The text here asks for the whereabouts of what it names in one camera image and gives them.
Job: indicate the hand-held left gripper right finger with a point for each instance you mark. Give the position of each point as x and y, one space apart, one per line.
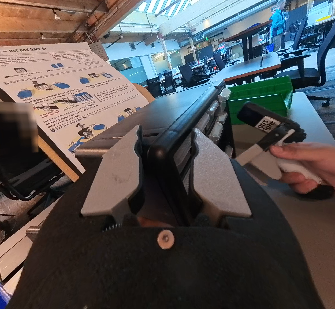
219 180

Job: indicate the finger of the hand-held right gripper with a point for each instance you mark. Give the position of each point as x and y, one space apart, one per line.
250 155
269 166

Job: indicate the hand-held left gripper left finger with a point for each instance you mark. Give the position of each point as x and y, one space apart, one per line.
115 175

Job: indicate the row of clear drawers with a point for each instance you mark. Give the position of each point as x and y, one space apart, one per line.
216 130

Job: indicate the black drawer cabinet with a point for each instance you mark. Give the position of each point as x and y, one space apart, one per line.
162 109

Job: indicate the person's right hand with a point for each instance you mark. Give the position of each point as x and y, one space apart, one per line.
314 159

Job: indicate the green plastic bin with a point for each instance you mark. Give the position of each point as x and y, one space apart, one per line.
261 89

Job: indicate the grey desk with wood edge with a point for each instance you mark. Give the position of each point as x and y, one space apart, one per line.
248 65

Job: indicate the wooden poster board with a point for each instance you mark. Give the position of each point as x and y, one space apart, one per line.
57 162

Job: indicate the large black office chair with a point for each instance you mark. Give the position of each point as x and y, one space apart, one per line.
301 74

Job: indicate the tall brown standing desk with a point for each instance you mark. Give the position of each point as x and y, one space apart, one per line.
248 30

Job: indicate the printed instruction poster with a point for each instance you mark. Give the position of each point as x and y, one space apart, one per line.
65 78

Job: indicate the white furniture unit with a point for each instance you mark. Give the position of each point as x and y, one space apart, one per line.
13 256

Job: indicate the ceiling track spotlight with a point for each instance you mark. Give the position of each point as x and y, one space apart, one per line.
57 15
43 36

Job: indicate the blue plastic object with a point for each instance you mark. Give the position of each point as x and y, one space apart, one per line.
4 298

